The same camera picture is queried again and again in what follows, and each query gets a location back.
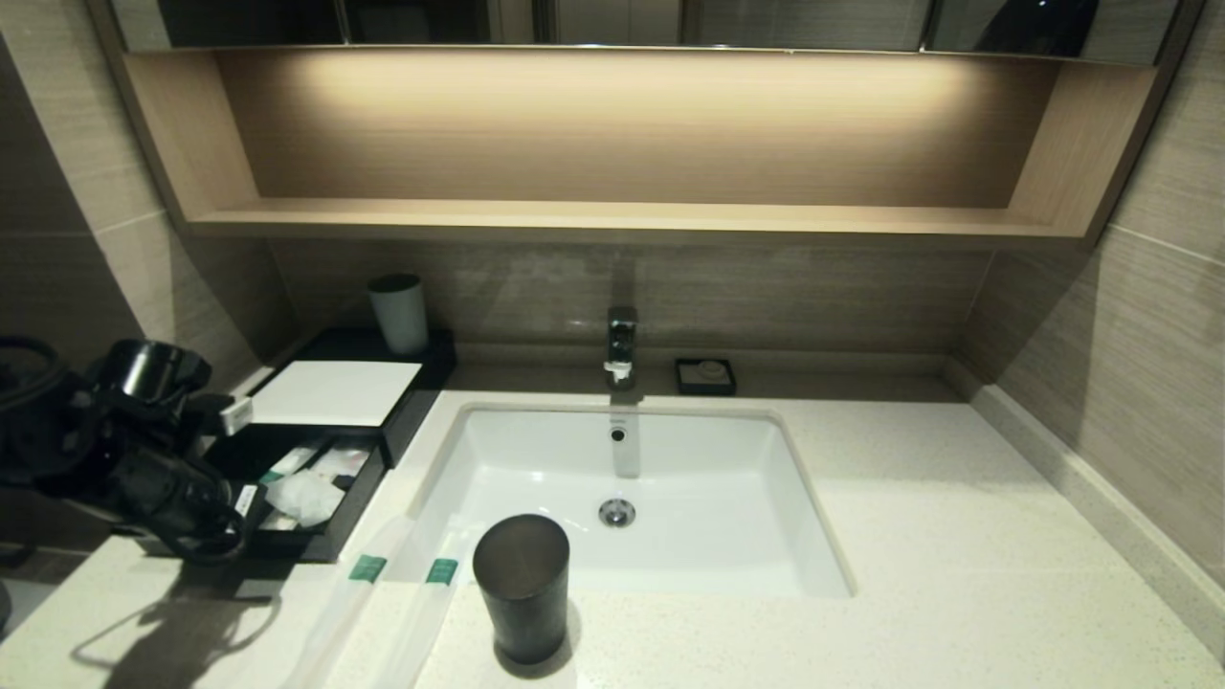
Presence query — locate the black storage box housing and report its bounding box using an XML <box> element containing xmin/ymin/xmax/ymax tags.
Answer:
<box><xmin>215</xmin><ymin>328</ymin><xmax>457</xmax><ymax>470</ymax></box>

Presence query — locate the black soap dish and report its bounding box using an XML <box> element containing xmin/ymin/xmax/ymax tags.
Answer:
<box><xmin>675</xmin><ymin>358</ymin><xmax>737</xmax><ymax>396</ymax></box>

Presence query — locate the white ceramic sink basin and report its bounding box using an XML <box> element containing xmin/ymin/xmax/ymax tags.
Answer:
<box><xmin>407</xmin><ymin>402</ymin><xmax>855</xmax><ymax>599</ymax></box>

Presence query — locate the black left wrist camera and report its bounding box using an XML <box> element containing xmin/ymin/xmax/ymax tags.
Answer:
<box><xmin>96</xmin><ymin>338</ymin><xmax>255</xmax><ymax>436</ymax></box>

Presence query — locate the grey white cup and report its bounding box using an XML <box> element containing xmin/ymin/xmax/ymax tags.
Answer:
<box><xmin>368</xmin><ymin>274</ymin><xmax>429</xmax><ymax>356</ymax></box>

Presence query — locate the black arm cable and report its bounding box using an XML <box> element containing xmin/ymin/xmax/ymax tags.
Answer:
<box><xmin>172</xmin><ymin>522</ymin><xmax>255</xmax><ymax>564</ymax></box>

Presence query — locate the chrome faucet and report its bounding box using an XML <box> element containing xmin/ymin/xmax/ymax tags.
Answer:
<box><xmin>603</xmin><ymin>306</ymin><xmax>639</xmax><ymax>389</ymax></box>

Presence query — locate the dark metal tumbler cup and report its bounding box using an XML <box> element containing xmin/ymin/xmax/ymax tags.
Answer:
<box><xmin>472</xmin><ymin>513</ymin><xmax>570</xmax><ymax>663</ymax></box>

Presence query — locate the mirror cabinet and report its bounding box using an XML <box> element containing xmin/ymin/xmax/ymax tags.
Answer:
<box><xmin>105</xmin><ymin>0</ymin><xmax>1188</xmax><ymax>63</ymax></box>

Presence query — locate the wooden wall shelf niche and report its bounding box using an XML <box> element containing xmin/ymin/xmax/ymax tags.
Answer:
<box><xmin>86</xmin><ymin>43</ymin><xmax>1197</xmax><ymax>250</ymax></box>

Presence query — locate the black box drawer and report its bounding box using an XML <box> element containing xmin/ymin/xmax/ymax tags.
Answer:
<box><xmin>144</xmin><ymin>426</ymin><xmax>389</xmax><ymax>564</ymax></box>

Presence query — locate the frosted dental kit packet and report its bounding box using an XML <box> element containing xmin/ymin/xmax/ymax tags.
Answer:
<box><xmin>378</xmin><ymin>522</ymin><xmax>470</xmax><ymax>689</ymax></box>
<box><xmin>258</xmin><ymin>442</ymin><xmax>322</xmax><ymax>484</ymax></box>
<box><xmin>287</xmin><ymin>517</ymin><xmax>412</xmax><ymax>689</ymax></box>

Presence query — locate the white crumpled pouch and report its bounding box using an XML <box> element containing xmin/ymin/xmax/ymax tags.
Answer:
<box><xmin>263</xmin><ymin>469</ymin><xmax>345</xmax><ymax>529</ymax></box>

